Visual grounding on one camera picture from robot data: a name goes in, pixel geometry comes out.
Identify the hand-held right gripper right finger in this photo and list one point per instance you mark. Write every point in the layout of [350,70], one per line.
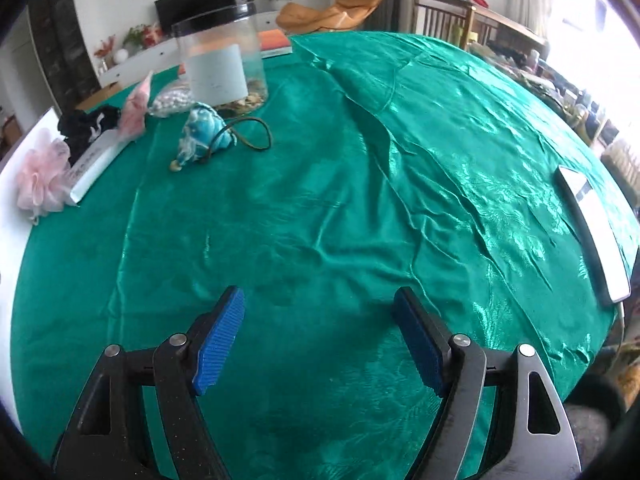
[420,340]

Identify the red flower bouquet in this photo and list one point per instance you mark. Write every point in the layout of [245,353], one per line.
[105,47]

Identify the white round vase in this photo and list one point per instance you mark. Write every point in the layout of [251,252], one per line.
[120,56]

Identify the leafy potted plant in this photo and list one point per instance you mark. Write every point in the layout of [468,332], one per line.
[132,36]

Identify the orange book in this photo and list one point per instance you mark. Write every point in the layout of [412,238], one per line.
[275,42]

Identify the white wet wipes pack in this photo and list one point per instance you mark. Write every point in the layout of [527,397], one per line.
[92,165]

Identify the pink cloth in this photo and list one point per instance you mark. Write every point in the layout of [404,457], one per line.
[132,110]

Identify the black display cabinet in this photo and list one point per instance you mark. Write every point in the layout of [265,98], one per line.
[60,45]

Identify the pile of household clutter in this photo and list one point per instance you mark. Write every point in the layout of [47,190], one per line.
[550,80]

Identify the clear jar with black lid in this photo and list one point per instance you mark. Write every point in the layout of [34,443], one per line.
[220,75]

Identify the pink mesh bath pouf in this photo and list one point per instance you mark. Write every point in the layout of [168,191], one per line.
[40,175]

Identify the teal fabric sachet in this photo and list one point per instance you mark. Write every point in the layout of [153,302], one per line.
[200,132]

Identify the black television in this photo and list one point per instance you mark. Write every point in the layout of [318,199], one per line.
[195,2]

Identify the black cloth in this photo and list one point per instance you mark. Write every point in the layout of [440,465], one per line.
[80,130]

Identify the orange lounge chair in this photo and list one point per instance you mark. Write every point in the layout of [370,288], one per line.
[325,15]

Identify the white TV cabinet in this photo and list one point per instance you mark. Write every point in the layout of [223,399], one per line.
[145,60]

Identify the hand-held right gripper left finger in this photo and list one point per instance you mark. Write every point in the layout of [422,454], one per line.
[220,340]

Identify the green tablecloth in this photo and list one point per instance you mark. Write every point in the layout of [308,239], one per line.
[325,185]

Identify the bag of white beads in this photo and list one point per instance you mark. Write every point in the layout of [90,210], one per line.
[170,102]

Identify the wooden slatted bench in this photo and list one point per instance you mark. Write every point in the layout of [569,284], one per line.
[440,15]

